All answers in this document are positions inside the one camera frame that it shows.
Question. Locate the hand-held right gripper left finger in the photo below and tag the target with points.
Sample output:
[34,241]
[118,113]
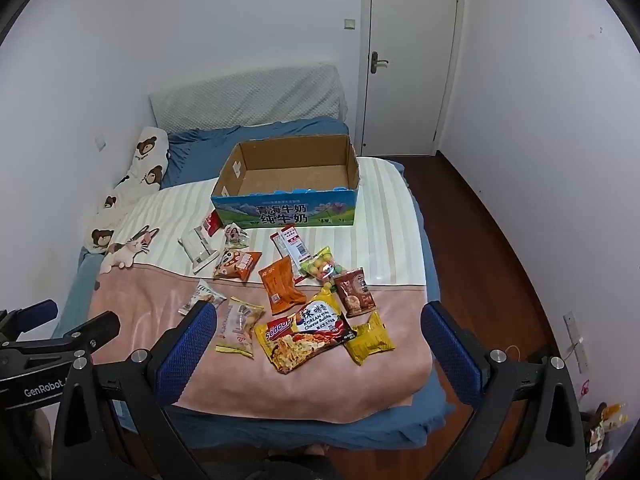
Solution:
[187,350]

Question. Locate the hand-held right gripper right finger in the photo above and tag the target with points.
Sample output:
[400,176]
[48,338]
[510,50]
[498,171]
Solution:
[452,355]

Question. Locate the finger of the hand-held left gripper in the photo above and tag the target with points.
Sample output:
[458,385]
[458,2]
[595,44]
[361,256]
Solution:
[97,327]
[37,311]

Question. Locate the clear white pastry packet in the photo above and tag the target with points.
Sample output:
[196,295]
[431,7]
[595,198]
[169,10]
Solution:
[202,296]

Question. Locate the cream bread packet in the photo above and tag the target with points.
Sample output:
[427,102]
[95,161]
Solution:
[240,327]

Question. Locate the yellow snack packet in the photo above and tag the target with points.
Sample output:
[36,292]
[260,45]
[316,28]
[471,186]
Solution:
[372,342]

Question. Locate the orange panda snack packet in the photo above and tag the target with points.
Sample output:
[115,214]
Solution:
[234,265]

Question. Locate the plain orange snack packet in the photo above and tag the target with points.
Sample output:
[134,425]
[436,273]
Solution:
[280,285]

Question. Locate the instant noodle packet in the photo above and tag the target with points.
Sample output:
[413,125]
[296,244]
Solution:
[305,335]

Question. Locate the long red white packet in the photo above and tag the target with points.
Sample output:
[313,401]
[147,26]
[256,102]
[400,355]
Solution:
[289,246]

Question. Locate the colourful candy ball bag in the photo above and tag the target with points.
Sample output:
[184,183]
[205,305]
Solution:
[321,266]

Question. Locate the cardboard box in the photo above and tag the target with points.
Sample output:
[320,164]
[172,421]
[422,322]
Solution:
[285,217]

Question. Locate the cat plush toy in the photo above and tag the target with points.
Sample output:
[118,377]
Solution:
[127,252]

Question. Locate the white snack packet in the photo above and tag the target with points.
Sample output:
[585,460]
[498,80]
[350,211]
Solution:
[197,249]

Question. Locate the brown snack packet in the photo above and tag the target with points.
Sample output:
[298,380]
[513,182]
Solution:
[353,294]

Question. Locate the small figure print packet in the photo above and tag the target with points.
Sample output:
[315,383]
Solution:
[235,236]

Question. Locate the small red snack packet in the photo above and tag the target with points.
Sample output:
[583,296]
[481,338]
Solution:
[212,224]

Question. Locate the colourful clutter pile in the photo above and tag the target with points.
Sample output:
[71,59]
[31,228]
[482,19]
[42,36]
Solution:
[605,425]

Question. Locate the bear print pillow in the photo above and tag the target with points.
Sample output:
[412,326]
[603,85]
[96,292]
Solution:
[145,160]

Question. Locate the blue pillow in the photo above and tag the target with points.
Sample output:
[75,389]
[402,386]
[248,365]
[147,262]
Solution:
[200,155]

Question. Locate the grey headboard cushion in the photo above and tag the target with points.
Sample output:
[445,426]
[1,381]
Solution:
[250,92]

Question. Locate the white door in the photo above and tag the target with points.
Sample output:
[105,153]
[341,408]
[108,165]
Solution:
[410,60]

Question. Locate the white wall socket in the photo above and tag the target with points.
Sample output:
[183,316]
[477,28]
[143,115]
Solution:
[575,340]

